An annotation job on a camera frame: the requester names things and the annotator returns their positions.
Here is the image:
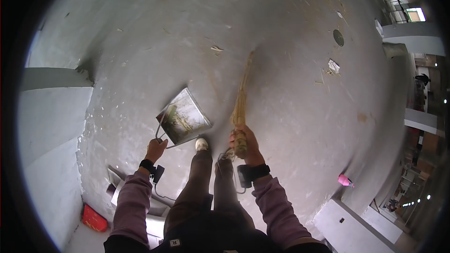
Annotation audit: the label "person's right hand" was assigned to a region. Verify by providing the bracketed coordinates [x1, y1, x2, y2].
[229, 124, 265, 167]

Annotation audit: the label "person's left hand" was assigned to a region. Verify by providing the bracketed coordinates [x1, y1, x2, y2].
[145, 138, 169, 164]

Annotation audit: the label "person's right fingers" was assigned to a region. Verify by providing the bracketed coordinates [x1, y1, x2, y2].
[229, 129, 247, 149]

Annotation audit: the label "metal dustpan with wire handle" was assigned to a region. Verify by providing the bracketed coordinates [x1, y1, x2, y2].
[155, 87, 213, 149]

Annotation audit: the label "straw hand broom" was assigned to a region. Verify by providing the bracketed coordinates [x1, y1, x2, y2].
[218, 51, 255, 160]

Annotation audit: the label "straw debris in dustpan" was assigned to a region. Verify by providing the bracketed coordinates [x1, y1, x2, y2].
[165, 105, 194, 134]

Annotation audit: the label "black wrist band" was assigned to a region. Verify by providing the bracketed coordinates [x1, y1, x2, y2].
[236, 163, 271, 189]
[139, 159, 165, 185]

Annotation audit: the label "person's legs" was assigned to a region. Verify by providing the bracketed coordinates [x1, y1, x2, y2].
[163, 138, 256, 239]

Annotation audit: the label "grey crumpled sheets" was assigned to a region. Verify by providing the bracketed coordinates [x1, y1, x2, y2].
[105, 165, 173, 250]

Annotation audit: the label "person's body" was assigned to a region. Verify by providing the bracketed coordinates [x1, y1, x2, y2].
[103, 211, 333, 253]

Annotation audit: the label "red bag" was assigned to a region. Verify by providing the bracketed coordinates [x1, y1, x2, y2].
[82, 203, 108, 233]

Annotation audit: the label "pink bottle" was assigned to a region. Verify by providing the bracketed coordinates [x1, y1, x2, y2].
[338, 174, 355, 188]

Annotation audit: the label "crumpled white paper scrap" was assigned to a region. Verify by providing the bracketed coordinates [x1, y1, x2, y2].
[326, 59, 341, 76]

